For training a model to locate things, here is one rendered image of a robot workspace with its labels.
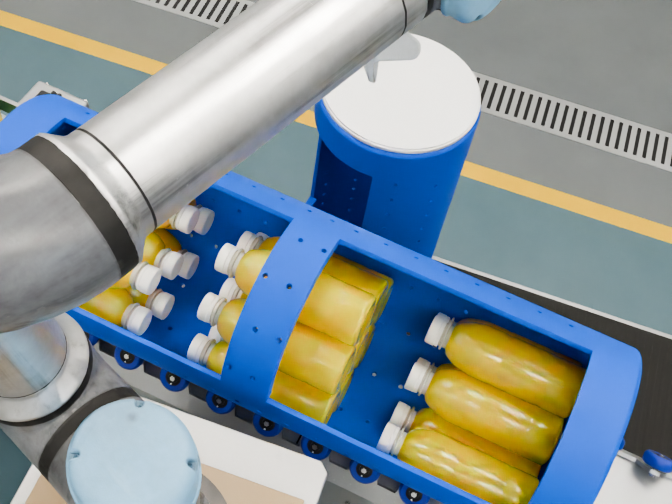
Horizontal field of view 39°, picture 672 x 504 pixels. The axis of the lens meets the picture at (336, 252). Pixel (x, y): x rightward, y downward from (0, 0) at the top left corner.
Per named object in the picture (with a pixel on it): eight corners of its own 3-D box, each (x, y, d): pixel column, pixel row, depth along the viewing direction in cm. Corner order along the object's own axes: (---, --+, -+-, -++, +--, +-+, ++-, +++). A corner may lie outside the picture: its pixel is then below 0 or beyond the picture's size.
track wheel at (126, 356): (144, 349, 137) (150, 345, 139) (116, 336, 137) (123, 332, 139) (135, 376, 138) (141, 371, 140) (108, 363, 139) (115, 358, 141)
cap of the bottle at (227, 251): (232, 274, 128) (220, 268, 128) (243, 247, 127) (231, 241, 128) (223, 276, 124) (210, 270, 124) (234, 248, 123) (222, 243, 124)
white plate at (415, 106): (395, 8, 175) (394, 13, 176) (286, 79, 162) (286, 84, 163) (513, 95, 166) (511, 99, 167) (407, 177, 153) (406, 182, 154)
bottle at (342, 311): (359, 343, 127) (229, 283, 130) (381, 294, 126) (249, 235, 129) (350, 351, 120) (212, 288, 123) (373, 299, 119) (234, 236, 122)
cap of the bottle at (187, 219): (192, 202, 136) (203, 207, 135) (182, 228, 136) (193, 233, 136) (181, 204, 132) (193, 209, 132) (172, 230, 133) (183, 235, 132)
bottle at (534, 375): (592, 369, 122) (451, 307, 125) (569, 421, 121) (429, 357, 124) (584, 369, 129) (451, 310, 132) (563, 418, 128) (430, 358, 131)
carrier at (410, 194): (341, 269, 248) (260, 335, 235) (394, 11, 176) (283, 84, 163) (423, 341, 239) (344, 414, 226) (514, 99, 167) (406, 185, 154)
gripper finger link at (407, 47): (408, 100, 96) (425, 9, 91) (352, 87, 97) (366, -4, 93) (416, 91, 98) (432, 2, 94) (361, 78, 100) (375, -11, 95)
